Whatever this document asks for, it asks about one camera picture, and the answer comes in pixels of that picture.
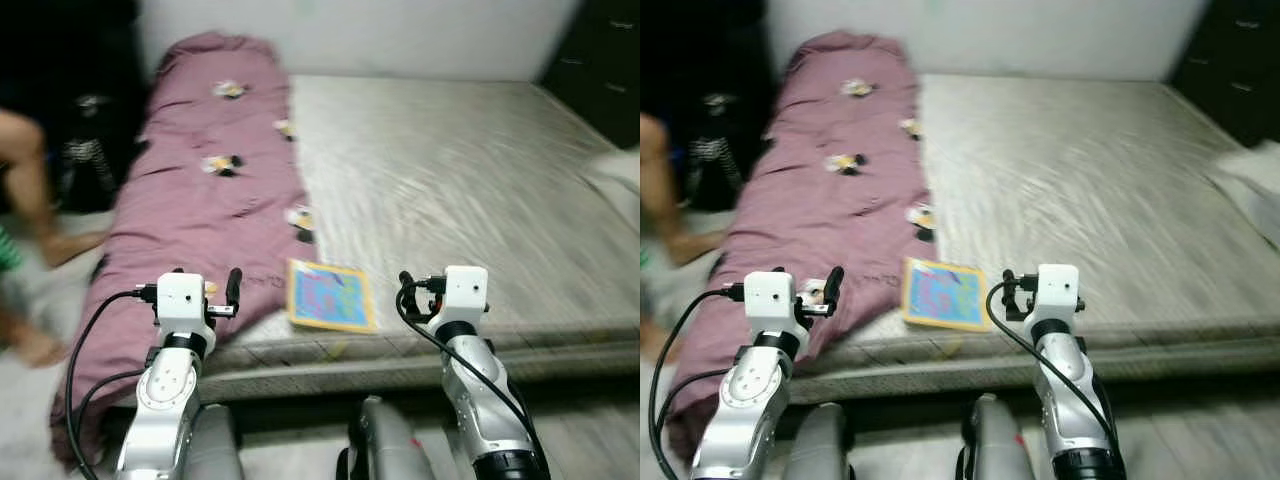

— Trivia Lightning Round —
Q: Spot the yellow and blue picture book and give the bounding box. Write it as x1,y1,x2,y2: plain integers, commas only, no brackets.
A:
900,257,993,333
287,258,379,334

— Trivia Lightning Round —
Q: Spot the purple cartoon print blanket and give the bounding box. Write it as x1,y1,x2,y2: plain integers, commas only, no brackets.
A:
665,30,936,461
50,30,321,471

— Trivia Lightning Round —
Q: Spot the grey patterned quilted mattress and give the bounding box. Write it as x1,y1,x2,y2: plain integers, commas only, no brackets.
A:
200,75,641,376
800,75,1280,376

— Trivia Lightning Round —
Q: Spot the black printed garment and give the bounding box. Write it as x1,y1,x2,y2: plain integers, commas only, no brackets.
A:
0,0,151,216
640,0,776,211

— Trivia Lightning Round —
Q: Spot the silver left robot leg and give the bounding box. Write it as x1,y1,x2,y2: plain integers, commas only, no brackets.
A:
785,403,856,480

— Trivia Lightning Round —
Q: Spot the person's bare leg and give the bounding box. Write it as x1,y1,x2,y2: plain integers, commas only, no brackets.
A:
640,320,671,366
640,112,731,269
0,108,111,269
0,310,66,369

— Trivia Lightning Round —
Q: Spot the patterned lower mattress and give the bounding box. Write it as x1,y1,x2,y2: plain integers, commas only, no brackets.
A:
800,340,1280,396
200,345,641,401

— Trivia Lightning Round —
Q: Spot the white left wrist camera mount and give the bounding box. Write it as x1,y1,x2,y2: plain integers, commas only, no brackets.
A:
155,272,216,336
740,270,801,336

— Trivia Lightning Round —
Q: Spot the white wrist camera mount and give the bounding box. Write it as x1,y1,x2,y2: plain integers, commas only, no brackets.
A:
440,265,491,331
155,272,216,336
1035,263,1083,326
740,270,801,336

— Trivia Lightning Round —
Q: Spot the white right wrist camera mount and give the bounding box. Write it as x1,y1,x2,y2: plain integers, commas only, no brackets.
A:
1035,263,1083,326
440,265,491,331

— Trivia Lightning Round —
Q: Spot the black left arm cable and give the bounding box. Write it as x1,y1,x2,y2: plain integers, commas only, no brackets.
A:
65,285,161,480
648,285,746,480

